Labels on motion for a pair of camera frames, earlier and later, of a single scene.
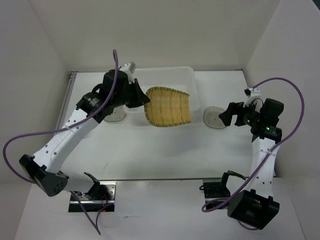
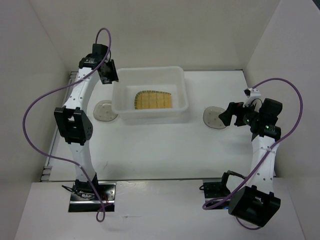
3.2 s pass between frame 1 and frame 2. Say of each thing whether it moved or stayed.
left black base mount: stayed
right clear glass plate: stayed
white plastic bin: moved
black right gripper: stayed
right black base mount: stayed
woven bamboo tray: moved
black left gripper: moved
